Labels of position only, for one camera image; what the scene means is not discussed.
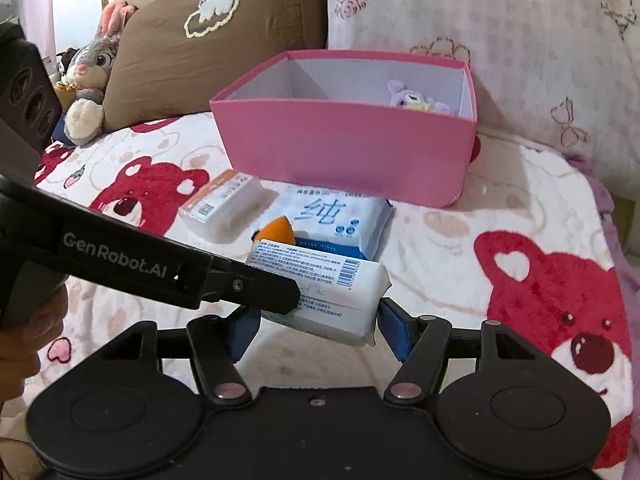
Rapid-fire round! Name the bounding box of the white barcode tissue pack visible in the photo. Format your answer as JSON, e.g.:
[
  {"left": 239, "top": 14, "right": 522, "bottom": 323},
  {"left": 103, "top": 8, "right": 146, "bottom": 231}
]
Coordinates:
[{"left": 246, "top": 240, "right": 390, "bottom": 347}]

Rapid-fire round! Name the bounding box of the orange felt piece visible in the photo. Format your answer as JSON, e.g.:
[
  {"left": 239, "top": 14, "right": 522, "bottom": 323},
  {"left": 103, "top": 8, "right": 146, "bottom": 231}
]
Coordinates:
[{"left": 252, "top": 216, "right": 296, "bottom": 245}]

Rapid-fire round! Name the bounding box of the purple plush toy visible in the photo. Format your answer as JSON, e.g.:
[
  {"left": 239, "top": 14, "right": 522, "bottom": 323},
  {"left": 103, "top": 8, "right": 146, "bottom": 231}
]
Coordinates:
[{"left": 387, "top": 79, "right": 454, "bottom": 116}]

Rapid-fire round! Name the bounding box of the green yarn ball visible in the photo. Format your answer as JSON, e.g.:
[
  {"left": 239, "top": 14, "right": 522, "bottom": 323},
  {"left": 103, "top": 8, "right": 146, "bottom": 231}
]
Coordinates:
[{"left": 405, "top": 102, "right": 436, "bottom": 113}]

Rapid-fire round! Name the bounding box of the person's left hand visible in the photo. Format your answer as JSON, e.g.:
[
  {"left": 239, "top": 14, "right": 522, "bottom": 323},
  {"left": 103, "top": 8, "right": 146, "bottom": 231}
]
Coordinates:
[{"left": 0, "top": 285, "right": 68, "bottom": 403}]

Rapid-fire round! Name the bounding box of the orange label tissue pack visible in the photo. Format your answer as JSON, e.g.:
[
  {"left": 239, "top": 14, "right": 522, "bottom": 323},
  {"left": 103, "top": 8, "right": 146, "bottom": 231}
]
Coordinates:
[{"left": 179, "top": 169, "right": 264, "bottom": 243}]

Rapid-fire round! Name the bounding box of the red bear print bedspread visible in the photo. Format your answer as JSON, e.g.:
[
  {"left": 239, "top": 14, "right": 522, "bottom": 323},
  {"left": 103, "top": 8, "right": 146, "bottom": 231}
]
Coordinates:
[{"left": 1, "top": 113, "right": 639, "bottom": 479}]

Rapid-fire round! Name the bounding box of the blue white tissue pack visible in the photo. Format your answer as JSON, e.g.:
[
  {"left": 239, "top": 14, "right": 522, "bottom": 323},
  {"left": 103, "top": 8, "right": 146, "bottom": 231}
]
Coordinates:
[{"left": 257, "top": 185, "right": 393, "bottom": 260}]

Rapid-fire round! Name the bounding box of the grey bunny plush toy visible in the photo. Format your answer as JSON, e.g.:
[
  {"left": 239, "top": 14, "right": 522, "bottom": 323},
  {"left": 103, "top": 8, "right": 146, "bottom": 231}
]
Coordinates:
[{"left": 52, "top": 0, "right": 137, "bottom": 146}]

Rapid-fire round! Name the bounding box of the pink cardboard box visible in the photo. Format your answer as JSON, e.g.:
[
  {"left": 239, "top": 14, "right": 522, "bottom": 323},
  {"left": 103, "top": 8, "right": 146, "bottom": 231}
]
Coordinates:
[{"left": 209, "top": 50, "right": 477, "bottom": 208}]

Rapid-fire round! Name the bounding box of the brown embroidered pillow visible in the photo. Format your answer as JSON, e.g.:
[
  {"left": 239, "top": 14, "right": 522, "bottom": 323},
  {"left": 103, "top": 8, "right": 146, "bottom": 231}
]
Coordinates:
[{"left": 103, "top": 0, "right": 328, "bottom": 132}]

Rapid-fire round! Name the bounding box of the pink checked white blanket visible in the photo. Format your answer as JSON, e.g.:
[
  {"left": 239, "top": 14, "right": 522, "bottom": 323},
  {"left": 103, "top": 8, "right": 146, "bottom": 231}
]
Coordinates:
[{"left": 328, "top": 0, "right": 639, "bottom": 200}]

